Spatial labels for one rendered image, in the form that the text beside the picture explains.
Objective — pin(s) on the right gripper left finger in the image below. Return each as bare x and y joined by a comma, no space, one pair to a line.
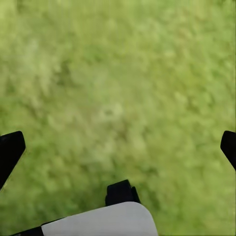
12,147

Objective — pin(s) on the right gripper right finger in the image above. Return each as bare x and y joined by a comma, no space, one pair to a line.
228,146

